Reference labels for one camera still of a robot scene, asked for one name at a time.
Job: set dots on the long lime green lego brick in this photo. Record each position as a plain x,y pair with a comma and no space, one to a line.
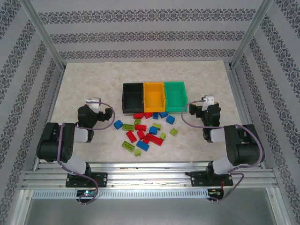
128,127
128,146

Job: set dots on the small lime green lego brick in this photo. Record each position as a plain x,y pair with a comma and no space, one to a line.
156,126
173,132
162,136
137,153
137,122

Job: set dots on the small red lego brick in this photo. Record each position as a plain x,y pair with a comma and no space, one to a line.
145,140
148,115
131,137
141,135
140,127

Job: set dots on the long blue lego brick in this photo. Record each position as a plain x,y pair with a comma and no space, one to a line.
142,145

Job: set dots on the long red lego brick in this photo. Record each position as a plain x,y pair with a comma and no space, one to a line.
156,140

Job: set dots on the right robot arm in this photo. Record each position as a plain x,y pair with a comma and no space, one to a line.
243,145

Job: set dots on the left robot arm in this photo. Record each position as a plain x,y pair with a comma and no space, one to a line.
56,143

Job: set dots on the green plastic bin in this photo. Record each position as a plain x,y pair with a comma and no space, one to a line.
175,97

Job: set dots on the black plastic bin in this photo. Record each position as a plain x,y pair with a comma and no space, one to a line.
132,98

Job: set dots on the yellow plastic bin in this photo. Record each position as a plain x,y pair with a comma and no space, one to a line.
154,98

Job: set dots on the small circuit board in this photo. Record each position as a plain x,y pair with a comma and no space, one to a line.
86,193
215,192

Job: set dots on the grey metal shelf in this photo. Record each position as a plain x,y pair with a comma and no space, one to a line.
150,213

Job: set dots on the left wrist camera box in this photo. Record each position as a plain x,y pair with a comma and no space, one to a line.
93,101

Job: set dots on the aluminium side rail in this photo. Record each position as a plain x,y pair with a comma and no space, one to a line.
237,93
56,89

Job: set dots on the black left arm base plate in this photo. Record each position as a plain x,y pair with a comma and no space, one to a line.
102,179

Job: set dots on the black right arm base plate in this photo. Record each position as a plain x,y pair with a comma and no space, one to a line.
199,179

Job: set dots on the aluminium front rail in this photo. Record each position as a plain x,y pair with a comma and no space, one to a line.
150,175

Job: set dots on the aluminium frame post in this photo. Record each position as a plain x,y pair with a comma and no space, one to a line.
44,35
249,35

